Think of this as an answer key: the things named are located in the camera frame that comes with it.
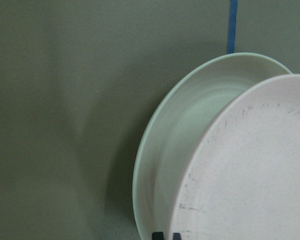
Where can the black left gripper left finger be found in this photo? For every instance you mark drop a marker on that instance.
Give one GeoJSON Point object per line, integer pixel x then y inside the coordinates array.
{"type": "Point", "coordinates": [157, 235]}

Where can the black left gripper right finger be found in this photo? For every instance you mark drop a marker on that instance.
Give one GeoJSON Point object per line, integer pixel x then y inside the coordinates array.
{"type": "Point", "coordinates": [176, 236]}

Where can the pink plate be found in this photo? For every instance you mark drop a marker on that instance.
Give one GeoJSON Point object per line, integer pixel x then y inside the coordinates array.
{"type": "Point", "coordinates": [243, 180]}

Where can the beige plate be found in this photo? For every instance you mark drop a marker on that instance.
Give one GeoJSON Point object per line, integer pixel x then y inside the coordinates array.
{"type": "Point", "coordinates": [178, 124]}

